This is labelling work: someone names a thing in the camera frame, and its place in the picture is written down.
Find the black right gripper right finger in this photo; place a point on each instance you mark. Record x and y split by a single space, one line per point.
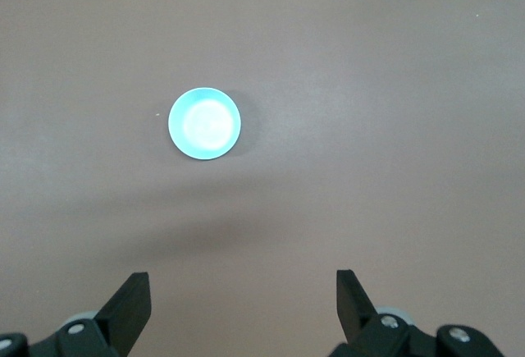
357 312

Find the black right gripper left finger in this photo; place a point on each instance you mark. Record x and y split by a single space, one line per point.
123 316

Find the blue bowl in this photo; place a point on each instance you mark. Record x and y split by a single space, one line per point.
204 123

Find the brown table mat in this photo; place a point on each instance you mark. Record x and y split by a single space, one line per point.
369 135

